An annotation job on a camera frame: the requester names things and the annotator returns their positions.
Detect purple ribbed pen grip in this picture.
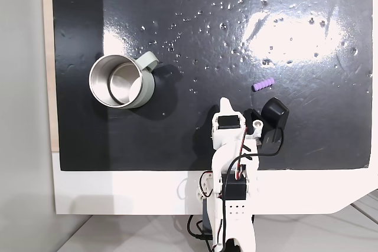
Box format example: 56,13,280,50
252,77,275,92

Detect black glossy table mat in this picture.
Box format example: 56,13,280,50
51,0,372,172

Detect red white servo cable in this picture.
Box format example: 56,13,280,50
235,127,249,181

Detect black camera box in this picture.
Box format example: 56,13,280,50
245,97,290,153

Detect thin black camera cable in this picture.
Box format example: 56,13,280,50
221,127,285,201

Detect black power cable at base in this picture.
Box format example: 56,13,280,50
187,214,214,243

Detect steel cup with grey handle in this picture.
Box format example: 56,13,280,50
89,51,160,110

